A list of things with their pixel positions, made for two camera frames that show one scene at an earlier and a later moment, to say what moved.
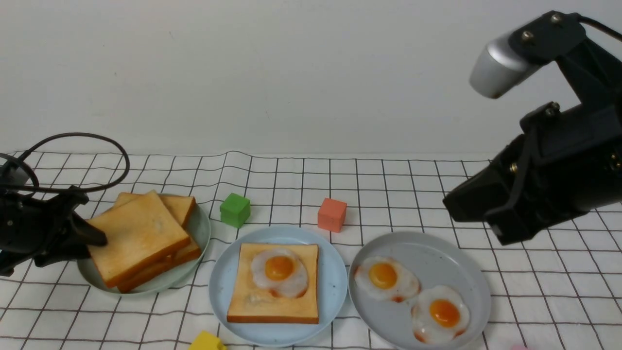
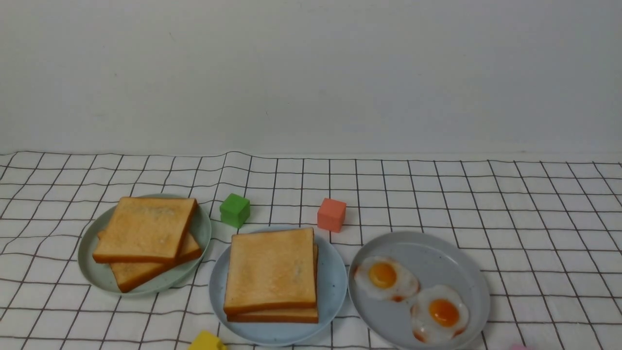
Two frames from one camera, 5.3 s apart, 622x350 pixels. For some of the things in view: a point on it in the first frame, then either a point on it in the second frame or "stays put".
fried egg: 439,315 stays put
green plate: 198,228 stays put
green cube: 235,210 stays put
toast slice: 139,230 to 301,315
